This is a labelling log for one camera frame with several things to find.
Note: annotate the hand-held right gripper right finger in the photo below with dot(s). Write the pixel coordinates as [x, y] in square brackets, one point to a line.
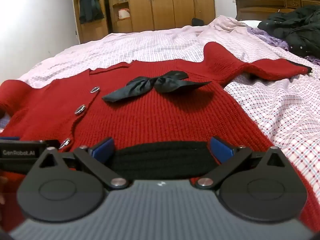
[220, 148]

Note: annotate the white pillow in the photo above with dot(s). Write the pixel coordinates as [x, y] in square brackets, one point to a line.
[250, 23]

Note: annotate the white and pink container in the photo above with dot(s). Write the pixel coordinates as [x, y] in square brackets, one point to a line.
[123, 14]

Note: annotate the pink checked bed sheet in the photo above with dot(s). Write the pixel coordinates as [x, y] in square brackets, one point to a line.
[150, 45]

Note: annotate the black ribbon bow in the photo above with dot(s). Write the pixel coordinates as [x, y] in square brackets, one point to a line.
[140, 87]

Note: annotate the purple cloth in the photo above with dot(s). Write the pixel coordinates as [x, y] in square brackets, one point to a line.
[270, 38]

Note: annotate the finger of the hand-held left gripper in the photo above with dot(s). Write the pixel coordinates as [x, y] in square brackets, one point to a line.
[53, 143]

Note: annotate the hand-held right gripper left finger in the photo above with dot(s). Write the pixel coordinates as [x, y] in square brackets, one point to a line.
[103, 148]

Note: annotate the red knitted cardigan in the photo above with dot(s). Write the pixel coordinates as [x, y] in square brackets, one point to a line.
[150, 120]

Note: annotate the wooden wardrobe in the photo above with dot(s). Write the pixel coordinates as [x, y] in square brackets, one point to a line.
[162, 5]

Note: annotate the small black object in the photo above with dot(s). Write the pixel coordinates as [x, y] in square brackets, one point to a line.
[198, 22]

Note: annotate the black clothing pile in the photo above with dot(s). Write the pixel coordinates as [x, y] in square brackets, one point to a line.
[297, 27]

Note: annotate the hanging black garment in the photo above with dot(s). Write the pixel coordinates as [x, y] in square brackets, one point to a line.
[88, 5]

